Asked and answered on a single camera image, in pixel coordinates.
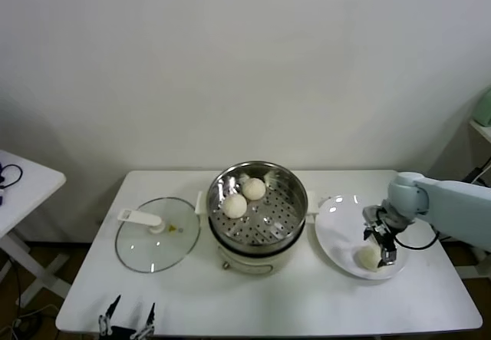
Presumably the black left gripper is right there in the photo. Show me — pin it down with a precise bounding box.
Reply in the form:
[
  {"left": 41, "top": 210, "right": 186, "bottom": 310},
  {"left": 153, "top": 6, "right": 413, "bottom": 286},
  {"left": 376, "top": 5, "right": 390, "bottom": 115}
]
[{"left": 97, "top": 295, "right": 157, "bottom": 340}]

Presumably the pale green appliance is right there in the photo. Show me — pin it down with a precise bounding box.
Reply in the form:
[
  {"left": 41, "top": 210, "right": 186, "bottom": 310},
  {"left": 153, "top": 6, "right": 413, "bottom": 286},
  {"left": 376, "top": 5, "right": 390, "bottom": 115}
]
[{"left": 470, "top": 89, "right": 491, "bottom": 126}]

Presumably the white side shelf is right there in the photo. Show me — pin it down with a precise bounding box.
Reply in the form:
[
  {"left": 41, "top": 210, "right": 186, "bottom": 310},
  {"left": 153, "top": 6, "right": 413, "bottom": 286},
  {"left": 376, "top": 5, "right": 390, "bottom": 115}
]
[{"left": 466, "top": 119, "right": 491, "bottom": 153}]

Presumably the white floor cable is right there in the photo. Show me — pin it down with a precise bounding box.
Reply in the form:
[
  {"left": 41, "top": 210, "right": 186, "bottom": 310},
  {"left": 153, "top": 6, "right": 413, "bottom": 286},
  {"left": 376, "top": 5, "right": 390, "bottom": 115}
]
[{"left": 17, "top": 303, "right": 61, "bottom": 320}]

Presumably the black floor cable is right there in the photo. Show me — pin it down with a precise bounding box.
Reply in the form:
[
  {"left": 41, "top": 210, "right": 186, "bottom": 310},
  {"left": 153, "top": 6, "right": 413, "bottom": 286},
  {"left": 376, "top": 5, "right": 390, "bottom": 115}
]
[{"left": 0, "top": 257, "right": 45, "bottom": 340}]

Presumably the stainless steel steamer basket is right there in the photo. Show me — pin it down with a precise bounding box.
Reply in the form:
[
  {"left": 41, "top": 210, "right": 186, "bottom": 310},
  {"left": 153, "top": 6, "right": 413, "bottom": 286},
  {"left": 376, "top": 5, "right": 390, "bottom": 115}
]
[{"left": 194, "top": 160, "right": 321, "bottom": 248}]

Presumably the black power adapter cable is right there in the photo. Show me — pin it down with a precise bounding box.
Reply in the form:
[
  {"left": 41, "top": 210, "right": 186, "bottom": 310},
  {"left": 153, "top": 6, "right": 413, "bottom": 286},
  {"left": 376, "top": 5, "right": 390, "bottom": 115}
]
[{"left": 462, "top": 161, "right": 491, "bottom": 186}]

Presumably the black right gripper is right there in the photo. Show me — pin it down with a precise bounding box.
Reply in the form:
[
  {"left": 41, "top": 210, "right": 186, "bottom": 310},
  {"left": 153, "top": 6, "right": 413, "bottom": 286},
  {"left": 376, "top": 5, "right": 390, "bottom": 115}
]
[{"left": 362, "top": 203, "right": 414, "bottom": 268}]

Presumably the glass lid with white handle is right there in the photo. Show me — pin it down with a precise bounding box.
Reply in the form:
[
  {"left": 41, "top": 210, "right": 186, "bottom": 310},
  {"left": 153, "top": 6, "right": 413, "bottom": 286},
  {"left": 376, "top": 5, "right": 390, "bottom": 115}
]
[{"left": 114, "top": 196, "right": 202, "bottom": 275}]

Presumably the cream electric cooker base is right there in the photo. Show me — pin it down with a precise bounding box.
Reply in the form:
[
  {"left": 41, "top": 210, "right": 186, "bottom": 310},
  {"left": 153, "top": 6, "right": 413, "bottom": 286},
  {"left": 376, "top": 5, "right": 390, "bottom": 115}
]
[{"left": 209, "top": 216, "right": 306, "bottom": 278}]

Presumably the white steamed baozi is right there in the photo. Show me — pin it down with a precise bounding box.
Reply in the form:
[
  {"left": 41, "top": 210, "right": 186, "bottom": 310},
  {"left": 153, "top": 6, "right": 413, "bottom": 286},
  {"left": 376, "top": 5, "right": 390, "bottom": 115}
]
[
  {"left": 356, "top": 246, "right": 383, "bottom": 272},
  {"left": 241, "top": 177, "right": 266, "bottom": 202},
  {"left": 222, "top": 193, "right": 248, "bottom": 219}
]

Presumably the white round plate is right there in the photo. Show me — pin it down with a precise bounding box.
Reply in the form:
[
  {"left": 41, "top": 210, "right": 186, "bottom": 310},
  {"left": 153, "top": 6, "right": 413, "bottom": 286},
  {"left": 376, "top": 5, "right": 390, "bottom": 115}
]
[{"left": 314, "top": 194, "right": 410, "bottom": 281}]

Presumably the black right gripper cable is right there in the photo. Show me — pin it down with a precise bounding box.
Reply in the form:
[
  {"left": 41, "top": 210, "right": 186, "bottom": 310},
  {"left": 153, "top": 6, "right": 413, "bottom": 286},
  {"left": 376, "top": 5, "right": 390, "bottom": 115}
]
[{"left": 393, "top": 230, "right": 442, "bottom": 251}]

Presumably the black looped cable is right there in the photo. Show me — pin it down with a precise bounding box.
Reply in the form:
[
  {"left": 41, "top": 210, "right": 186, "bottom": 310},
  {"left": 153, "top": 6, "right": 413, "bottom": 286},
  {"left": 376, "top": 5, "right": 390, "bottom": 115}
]
[{"left": 0, "top": 163, "right": 23, "bottom": 192}]

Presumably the white folding side table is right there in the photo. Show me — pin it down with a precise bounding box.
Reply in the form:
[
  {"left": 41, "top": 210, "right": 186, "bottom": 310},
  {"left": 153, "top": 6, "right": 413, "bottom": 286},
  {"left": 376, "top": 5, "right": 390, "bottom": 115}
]
[{"left": 0, "top": 150, "right": 72, "bottom": 310}]

